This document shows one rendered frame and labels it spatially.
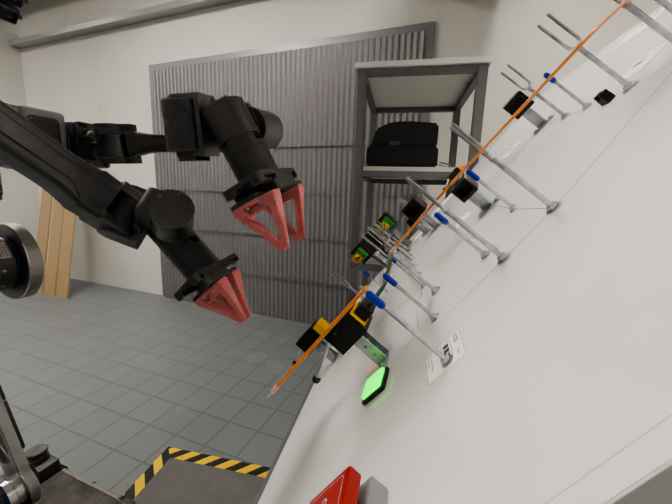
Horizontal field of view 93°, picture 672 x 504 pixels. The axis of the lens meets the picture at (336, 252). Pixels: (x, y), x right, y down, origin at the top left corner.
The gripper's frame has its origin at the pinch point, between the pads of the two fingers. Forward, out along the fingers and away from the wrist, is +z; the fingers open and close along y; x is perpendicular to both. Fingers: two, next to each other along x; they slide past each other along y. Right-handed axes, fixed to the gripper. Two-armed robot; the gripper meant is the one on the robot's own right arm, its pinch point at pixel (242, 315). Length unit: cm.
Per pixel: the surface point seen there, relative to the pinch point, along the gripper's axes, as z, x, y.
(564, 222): 12.8, -42.3, -5.2
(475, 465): 15.2, -29.0, -24.0
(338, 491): 13.5, -19.6, -24.3
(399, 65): -35, -46, 99
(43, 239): -237, 382, 222
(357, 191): -9, -4, 92
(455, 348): 15.4, -28.2, -11.4
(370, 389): 16.9, -15.3, -7.9
